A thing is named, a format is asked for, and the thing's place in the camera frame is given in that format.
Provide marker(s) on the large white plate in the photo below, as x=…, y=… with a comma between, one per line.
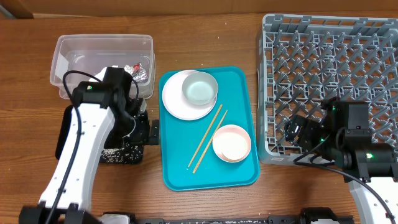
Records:
x=170, y=86

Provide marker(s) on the white tissue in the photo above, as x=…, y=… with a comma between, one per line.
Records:
x=101, y=74

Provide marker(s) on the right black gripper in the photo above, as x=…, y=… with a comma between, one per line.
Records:
x=292, y=130

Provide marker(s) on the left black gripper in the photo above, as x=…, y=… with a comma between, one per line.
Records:
x=143, y=135

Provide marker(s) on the pink bowl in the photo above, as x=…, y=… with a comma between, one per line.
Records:
x=231, y=143

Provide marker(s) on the grey dishwasher rack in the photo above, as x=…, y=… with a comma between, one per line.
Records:
x=303, y=60

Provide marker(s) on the teal plastic tray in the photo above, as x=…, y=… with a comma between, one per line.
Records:
x=180, y=138

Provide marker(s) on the grey bowl with rice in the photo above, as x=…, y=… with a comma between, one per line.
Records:
x=199, y=88

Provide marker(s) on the clear plastic bin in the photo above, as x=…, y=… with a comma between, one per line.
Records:
x=90, y=53

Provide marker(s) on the spilled rice pile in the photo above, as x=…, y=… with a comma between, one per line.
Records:
x=129, y=154

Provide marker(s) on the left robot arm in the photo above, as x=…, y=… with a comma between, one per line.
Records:
x=101, y=116

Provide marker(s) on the red silver foil wrapper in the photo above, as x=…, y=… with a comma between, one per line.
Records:
x=138, y=72

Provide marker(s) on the black rail at table edge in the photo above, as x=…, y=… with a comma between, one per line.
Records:
x=312, y=215

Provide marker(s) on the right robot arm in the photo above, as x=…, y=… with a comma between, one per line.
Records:
x=342, y=143

